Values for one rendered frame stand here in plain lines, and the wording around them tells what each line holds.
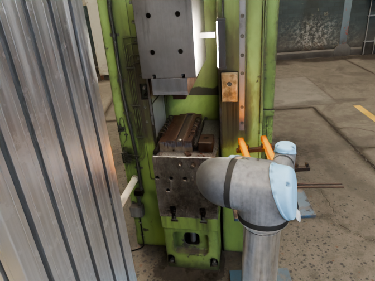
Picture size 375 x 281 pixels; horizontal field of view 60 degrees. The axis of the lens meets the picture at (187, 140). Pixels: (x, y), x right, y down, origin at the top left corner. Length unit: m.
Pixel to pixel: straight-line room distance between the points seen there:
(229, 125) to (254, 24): 0.59
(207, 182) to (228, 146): 1.32
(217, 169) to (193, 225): 1.47
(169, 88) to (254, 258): 1.19
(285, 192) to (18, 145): 0.49
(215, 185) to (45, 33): 0.45
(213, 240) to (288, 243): 0.67
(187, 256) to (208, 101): 1.09
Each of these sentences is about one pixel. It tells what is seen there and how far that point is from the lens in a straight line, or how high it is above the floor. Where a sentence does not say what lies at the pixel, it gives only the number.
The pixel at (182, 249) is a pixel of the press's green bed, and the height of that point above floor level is 0.16.
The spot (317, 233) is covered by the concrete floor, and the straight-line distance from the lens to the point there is 2.81.
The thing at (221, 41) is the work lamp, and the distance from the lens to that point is 1.80.
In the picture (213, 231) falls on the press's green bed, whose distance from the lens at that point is 2.20.
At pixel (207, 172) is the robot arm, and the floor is 1.44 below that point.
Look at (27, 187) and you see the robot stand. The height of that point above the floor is 1.62.
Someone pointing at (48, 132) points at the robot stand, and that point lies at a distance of 0.46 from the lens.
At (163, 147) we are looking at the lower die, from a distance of 1.95.
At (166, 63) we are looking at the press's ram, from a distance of 1.77.
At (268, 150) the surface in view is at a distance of 1.68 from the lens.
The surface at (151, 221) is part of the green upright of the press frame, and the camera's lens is 2.51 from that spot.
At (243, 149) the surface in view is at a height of 1.04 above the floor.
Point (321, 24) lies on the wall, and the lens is 8.24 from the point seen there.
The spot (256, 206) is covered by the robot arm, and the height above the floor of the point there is 1.40.
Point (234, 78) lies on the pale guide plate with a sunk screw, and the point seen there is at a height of 1.32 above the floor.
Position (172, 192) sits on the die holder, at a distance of 2.04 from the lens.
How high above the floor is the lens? 1.83
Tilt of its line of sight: 26 degrees down
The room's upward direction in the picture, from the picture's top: 4 degrees counter-clockwise
